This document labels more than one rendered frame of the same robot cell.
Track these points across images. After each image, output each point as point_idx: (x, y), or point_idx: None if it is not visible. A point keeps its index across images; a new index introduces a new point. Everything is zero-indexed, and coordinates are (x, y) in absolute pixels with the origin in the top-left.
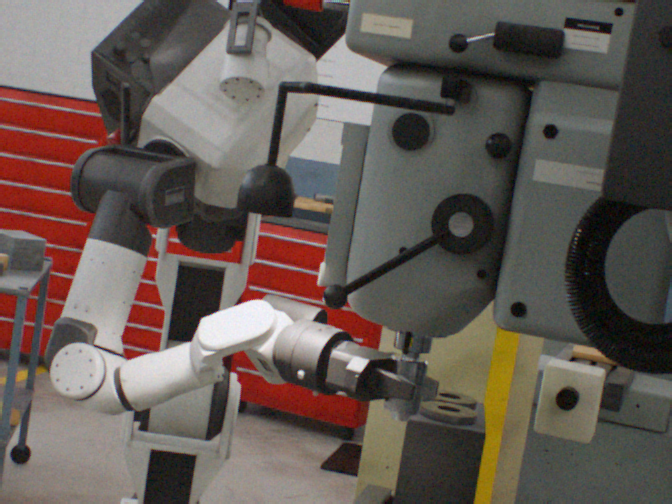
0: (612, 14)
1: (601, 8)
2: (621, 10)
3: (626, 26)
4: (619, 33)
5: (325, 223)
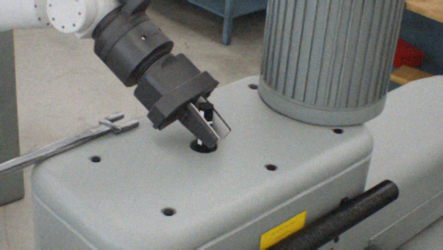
0: (332, 242)
1: (327, 243)
2: (338, 238)
3: (338, 244)
4: (335, 249)
5: None
